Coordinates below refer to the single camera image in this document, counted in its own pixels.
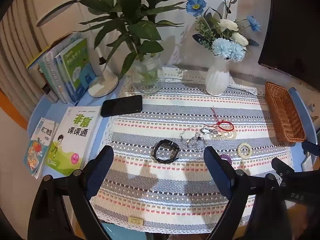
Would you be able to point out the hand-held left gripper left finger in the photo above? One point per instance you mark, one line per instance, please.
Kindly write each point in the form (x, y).
(100, 172)

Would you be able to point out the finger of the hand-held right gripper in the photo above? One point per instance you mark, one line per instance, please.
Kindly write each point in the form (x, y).
(312, 148)
(281, 166)

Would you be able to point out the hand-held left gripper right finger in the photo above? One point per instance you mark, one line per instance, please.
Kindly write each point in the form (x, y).
(218, 172)

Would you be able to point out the brown wicker basket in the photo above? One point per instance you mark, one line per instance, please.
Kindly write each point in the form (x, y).
(285, 115)

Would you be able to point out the black wristband watch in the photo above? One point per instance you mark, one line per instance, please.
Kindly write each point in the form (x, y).
(172, 145)

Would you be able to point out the light blue furniture edge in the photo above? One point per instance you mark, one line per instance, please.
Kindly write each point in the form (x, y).
(303, 110)

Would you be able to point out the white and green workbook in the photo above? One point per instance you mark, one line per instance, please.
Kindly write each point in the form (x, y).
(75, 140)

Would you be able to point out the illustrated thin booklet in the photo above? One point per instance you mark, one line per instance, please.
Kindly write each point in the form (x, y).
(37, 150)

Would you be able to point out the black smartphone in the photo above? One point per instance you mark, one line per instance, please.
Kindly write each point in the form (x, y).
(122, 105)

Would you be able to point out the striped woven table mat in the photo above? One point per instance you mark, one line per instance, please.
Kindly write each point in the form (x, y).
(175, 110)

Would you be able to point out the white desk lamp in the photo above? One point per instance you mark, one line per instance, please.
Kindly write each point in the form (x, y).
(103, 86)

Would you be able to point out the white ribbed ceramic vase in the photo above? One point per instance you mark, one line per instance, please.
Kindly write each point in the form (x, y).
(217, 80)

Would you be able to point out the clear glass vase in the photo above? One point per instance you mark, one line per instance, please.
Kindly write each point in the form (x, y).
(146, 80)

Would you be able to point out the spiral bound book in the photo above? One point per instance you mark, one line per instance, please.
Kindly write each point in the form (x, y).
(51, 72)

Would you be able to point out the black monitor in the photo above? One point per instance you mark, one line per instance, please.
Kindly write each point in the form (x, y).
(292, 30)

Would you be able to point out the yellow edged standing book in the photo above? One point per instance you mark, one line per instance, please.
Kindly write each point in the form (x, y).
(36, 66)

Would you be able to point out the blue and white artificial flowers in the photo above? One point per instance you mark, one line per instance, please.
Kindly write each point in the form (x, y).
(226, 45)

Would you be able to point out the green leafy plant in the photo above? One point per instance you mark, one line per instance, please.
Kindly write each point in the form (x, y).
(135, 30)

